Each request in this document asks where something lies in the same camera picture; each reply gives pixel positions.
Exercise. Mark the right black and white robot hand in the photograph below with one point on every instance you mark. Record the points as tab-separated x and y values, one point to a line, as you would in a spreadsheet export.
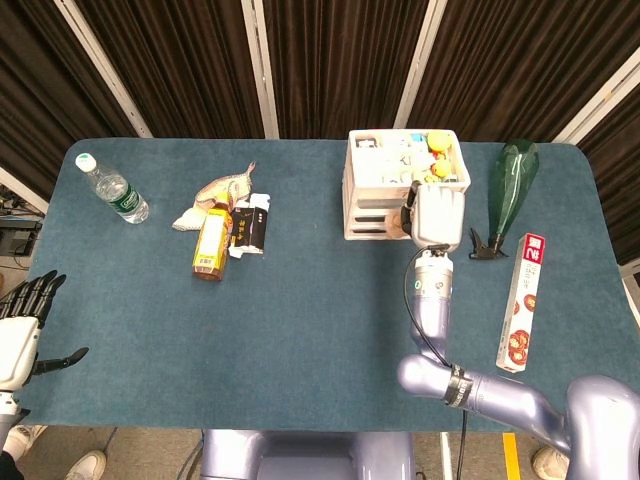
439	215

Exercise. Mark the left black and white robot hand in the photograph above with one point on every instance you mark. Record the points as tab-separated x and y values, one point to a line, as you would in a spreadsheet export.
17	345

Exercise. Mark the right lavender robot arm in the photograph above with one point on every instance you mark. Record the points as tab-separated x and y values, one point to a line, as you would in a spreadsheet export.
510	400

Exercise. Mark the white plastic drawer organizer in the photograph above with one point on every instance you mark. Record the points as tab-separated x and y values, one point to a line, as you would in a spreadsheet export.
375	200

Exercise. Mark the long red white carton box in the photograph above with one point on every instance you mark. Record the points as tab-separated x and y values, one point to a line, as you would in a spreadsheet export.
524	300

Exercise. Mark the yellow rubber duck toy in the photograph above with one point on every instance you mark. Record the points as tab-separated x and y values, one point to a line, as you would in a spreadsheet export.
440	141
441	169

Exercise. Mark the green spray bottle black nozzle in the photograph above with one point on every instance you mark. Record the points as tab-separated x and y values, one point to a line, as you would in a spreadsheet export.
512	185

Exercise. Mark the white sneaker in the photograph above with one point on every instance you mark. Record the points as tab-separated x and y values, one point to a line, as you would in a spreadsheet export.
25	440
550	462
87	465

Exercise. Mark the clear water bottle green label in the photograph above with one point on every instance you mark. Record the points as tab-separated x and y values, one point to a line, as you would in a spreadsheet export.
117	192

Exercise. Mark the black opened paper carton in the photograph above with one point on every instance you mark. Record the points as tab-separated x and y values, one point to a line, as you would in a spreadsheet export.
250	227

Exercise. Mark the dark brown pleated curtain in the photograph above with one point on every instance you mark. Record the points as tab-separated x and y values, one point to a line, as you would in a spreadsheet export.
325	60

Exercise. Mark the blue felt table cover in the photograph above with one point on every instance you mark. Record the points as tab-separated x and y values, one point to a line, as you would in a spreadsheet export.
250	340

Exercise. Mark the lavender robot torso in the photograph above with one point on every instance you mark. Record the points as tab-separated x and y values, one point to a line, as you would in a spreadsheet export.
305	457

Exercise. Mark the white metal frame post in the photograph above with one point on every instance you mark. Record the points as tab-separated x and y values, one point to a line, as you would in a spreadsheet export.
101	65
600	97
22	190
260	70
420	65

